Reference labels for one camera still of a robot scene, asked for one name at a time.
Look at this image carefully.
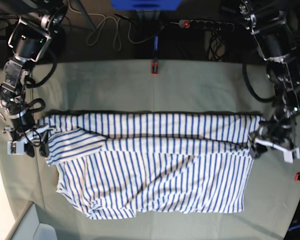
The black power strip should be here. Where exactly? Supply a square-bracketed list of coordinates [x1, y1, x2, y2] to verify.
[178, 19, 235, 32]

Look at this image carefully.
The white bin at lower left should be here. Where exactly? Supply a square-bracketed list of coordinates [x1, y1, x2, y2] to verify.
[0, 201, 58, 240]

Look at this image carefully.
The orange clamp at back centre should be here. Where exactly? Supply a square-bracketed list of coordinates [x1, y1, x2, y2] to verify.
[151, 35, 159, 75]

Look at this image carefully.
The blue box on stand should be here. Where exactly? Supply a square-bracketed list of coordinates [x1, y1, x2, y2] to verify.
[110, 0, 182, 11]

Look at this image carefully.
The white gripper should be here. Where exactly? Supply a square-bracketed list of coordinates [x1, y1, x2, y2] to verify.
[3, 124, 54, 158]
[248, 132, 300, 164]

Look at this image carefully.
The green table cloth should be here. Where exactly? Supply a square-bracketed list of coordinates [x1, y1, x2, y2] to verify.
[0, 60, 300, 240]

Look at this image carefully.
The blue white striped t-shirt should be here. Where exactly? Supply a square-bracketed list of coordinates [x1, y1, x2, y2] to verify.
[39, 113, 262, 220]

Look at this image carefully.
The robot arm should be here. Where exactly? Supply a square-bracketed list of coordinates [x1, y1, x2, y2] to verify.
[0, 0, 68, 158]
[239, 0, 300, 163]

